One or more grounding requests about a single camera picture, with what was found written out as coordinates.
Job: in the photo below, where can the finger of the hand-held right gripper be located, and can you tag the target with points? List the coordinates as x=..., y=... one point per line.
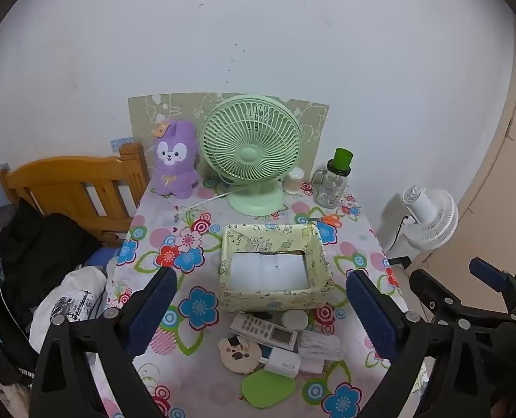
x=434, y=289
x=488, y=272

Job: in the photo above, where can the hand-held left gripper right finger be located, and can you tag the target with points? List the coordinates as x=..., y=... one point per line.
x=371, y=313

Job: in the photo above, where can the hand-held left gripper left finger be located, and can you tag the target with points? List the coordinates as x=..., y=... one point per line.
x=153, y=309

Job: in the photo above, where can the clear cotton pad packet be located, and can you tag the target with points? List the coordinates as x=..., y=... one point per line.
x=319, y=344

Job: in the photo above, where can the white card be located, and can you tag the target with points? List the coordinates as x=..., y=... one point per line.
x=312, y=365

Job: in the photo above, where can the printed fabric storage box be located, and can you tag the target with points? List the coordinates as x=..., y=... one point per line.
x=275, y=300

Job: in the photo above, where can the round bear compact mirror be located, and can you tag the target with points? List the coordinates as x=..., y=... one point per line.
x=240, y=352

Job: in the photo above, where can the white charger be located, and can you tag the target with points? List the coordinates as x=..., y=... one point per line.
x=284, y=362

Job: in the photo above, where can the white remote control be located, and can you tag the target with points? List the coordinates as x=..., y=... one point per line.
x=258, y=328

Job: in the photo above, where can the small black object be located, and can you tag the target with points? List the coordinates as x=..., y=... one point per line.
x=399, y=262

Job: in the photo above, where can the white clip fan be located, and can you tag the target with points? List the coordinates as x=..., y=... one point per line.
x=432, y=217

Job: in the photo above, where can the blue cloth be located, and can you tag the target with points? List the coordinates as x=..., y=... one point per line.
x=101, y=257

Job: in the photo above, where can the white round lid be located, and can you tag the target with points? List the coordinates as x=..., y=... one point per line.
x=295, y=318

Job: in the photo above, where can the white printed garment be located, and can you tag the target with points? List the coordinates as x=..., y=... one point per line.
x=66, y=296

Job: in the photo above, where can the beige door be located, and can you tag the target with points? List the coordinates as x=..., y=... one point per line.
x=501, y=183

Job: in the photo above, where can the floral tablecloth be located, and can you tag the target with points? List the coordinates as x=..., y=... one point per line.
x=205, y=235

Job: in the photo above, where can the black clothing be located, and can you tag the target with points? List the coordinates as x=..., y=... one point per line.
x=44, y=244

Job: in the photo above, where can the glass mug jar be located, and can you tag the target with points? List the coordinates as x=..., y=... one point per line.
x=330, y=189

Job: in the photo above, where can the purple plush bunny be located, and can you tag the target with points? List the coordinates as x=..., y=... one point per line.
x=175, y=174

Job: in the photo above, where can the cotton swab jar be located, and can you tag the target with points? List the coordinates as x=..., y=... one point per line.
x=293, y=180

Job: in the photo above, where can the green plastic cup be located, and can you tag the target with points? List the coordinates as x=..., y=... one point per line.
x=342, y=159

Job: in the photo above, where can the black bag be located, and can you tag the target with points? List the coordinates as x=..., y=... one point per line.
x=1, y=348

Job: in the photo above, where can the wooden chair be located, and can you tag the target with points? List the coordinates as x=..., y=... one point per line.
x=66, y=174

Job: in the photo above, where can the green desk fan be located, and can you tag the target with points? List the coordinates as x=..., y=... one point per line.
x=249, y=154

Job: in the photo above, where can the blue wall sticker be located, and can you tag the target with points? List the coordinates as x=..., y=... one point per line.
x=118, y=146

